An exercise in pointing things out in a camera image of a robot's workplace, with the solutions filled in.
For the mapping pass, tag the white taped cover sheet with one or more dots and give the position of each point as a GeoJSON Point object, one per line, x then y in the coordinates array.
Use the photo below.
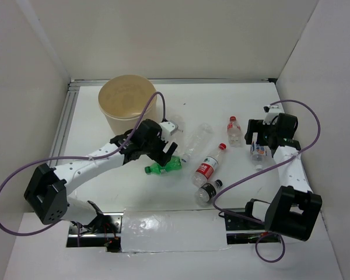
{"type": "Point", "coordinates": [173, 231]}

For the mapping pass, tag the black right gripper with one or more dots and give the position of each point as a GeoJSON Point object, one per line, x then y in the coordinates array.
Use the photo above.
{"type": "Point", "coordinates": [256, 126]}

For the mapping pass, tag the aluminium frame rail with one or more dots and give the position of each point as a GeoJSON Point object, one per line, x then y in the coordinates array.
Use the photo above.
{"type": "Point", "coordinates": [83, 129]}

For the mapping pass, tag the beige round plastic bin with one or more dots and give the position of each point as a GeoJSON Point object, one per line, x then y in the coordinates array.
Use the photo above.
{"type": "Point", "coordinates": [123, 99]}

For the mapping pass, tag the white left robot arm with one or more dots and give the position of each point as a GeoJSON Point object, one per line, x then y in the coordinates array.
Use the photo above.
{"type": "Point", "coordinates": [48, 192]}

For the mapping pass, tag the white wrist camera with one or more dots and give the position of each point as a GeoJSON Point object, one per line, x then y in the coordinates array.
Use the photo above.
{"type": "Point", "coordinates": [168, 128]}
{"type": "Point", "coordinates": [271, 111]}

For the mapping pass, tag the small red-label red-cap bottle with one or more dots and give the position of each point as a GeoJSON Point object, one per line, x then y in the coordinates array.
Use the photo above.
{"type": "Point", "coordinates": [234, 132]}

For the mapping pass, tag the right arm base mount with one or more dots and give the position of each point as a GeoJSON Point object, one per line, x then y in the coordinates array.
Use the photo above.
{"type": "Point", "coordinates": [241, 231]}

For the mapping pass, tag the green plastic bottle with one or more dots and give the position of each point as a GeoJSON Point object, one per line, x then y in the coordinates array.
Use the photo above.
{"type": "Point", "coordinates": [173, 165]}

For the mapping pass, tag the blue-orange label white-cap bottle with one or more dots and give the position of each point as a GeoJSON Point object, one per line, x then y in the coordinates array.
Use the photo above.
{"type": "Point", "coordinates": [258, 155]}

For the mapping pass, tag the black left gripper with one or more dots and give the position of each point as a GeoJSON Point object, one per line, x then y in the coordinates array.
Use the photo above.
{"type": "Point", "coordinates": [165, 157]}

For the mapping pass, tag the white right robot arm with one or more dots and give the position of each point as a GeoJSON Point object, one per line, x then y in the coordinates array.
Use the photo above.
{"type": "Point", "coordinates": [294, 209]}

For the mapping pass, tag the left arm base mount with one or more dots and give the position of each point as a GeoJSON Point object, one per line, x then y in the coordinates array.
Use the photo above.
{"type": "Point", "coordinates": [104, 234]}

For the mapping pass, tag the black-label black-cap bottle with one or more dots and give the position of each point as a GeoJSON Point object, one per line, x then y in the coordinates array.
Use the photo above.
{"type": "Point", "coordinates": [205, 194]}

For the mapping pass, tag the clear bottle white-blue cap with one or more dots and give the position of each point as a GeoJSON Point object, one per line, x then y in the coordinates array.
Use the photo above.
{"type": "Point", "coordinates": [196, 143]}

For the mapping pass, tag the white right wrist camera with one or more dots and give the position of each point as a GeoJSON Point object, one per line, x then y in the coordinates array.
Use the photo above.
{"type": "Point", "coordinates": [271, 111]}

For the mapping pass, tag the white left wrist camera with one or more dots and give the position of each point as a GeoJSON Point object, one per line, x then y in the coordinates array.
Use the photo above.
{"type": "Point", "coordinates": [168, 128]}

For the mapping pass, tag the clear bottle blue cap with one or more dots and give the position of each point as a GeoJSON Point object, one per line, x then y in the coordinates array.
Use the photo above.
{"type": "Point", "coordinates": [178, 120]}

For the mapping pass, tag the large red-label water bottle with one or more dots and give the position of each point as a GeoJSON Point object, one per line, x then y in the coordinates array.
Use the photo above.
{"type": "Point", "coordinates": [209, 165]}

